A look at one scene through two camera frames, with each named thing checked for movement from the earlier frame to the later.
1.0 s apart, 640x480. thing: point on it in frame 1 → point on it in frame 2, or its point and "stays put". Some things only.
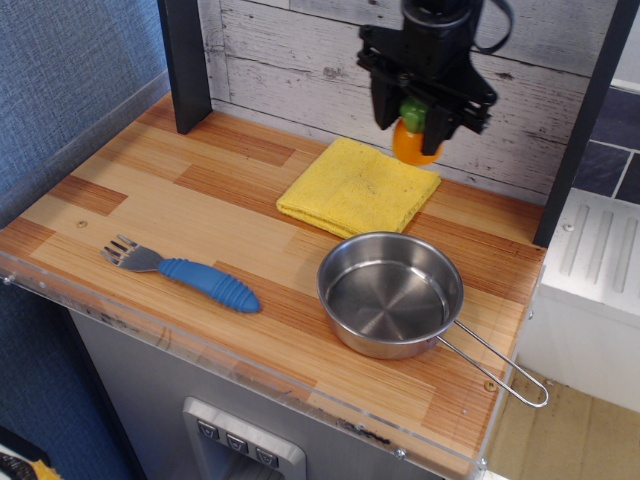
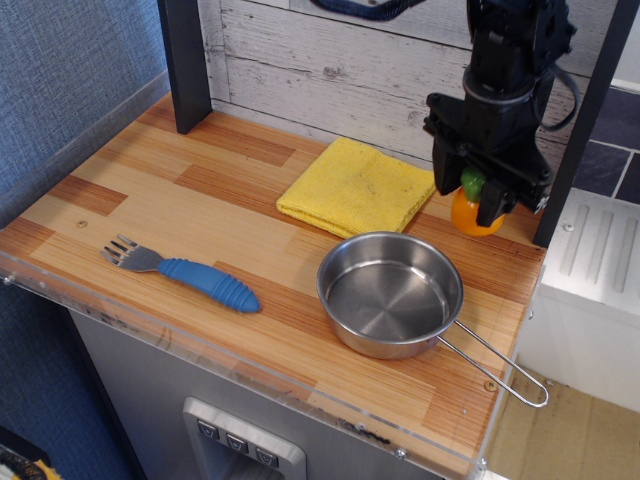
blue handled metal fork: [130, 256] stays put
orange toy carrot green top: [408, 134] → [466, 202]
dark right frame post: [588, 119] stays put
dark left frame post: [186, 62] stays put
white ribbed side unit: [585, 330] stays put
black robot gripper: [432, 60] → [494, 129]
